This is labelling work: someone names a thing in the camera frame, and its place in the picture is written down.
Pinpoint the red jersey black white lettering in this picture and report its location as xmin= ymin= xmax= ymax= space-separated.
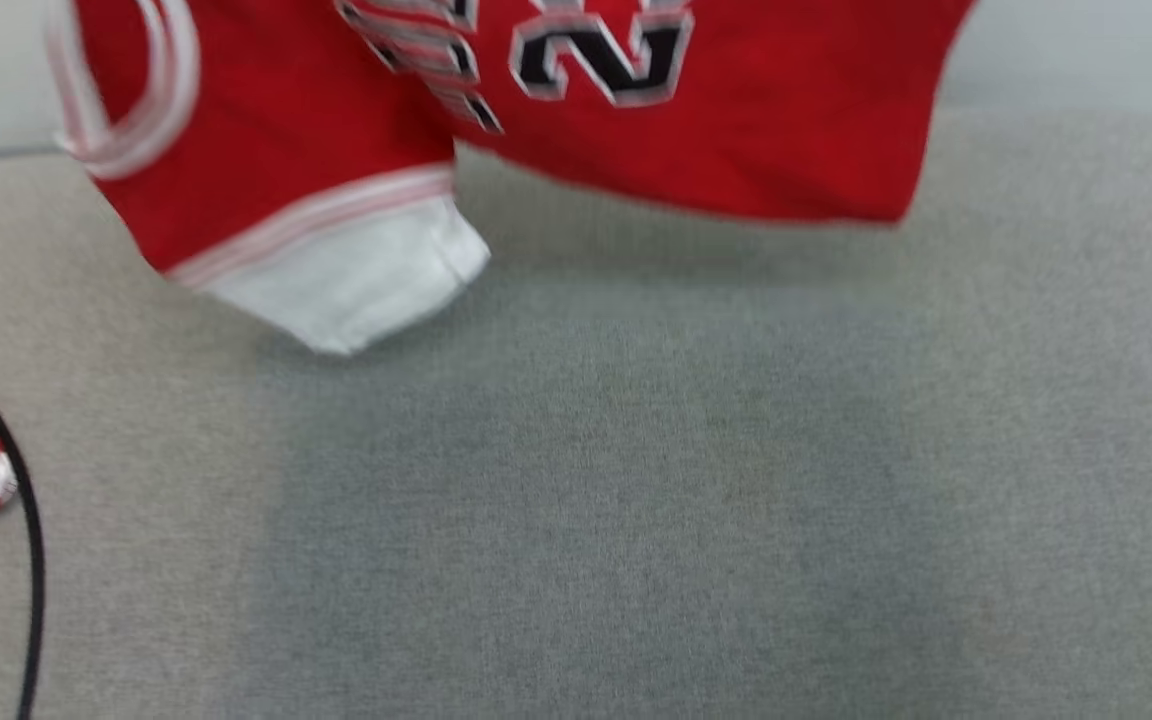
xmin=44 ymin=0 xmax=979 ymax=357

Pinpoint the grey fabric sofa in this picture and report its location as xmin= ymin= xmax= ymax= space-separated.
xmin=0 ymin=108 xmax=1152 ymax=720

